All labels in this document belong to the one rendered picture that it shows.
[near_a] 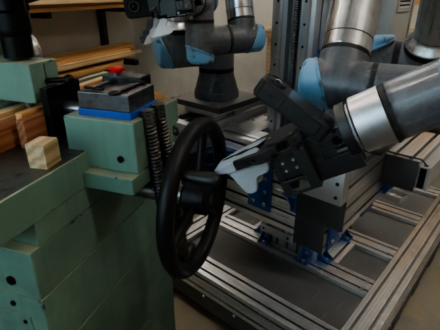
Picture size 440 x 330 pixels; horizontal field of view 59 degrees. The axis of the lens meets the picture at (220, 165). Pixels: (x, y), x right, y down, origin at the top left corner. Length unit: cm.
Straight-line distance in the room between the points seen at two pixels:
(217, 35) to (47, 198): 62
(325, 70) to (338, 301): 95
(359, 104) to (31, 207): 47
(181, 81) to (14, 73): 377
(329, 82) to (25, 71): 50
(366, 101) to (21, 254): 52
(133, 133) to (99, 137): 7
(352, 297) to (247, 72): 302
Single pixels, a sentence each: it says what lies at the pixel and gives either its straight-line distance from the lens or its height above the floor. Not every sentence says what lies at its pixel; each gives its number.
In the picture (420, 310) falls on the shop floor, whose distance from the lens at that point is 180.
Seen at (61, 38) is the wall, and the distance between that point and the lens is 398.
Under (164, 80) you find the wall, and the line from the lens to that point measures 461.
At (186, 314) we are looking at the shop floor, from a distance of 161.
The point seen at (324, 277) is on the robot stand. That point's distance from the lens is 147.
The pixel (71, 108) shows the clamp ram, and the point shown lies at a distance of 76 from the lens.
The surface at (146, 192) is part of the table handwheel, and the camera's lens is 72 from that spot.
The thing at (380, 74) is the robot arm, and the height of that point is 104.
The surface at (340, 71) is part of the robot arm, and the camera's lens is 60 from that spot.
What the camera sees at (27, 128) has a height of 94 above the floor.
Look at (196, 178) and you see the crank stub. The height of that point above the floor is 90.
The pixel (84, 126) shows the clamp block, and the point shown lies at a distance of 68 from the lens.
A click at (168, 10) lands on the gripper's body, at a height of 111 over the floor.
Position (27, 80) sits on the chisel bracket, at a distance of 76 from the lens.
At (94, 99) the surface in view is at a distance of 66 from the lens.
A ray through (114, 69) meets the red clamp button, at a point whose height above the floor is 102.
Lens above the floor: 115
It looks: 25 degrees down
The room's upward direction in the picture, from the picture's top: straight up
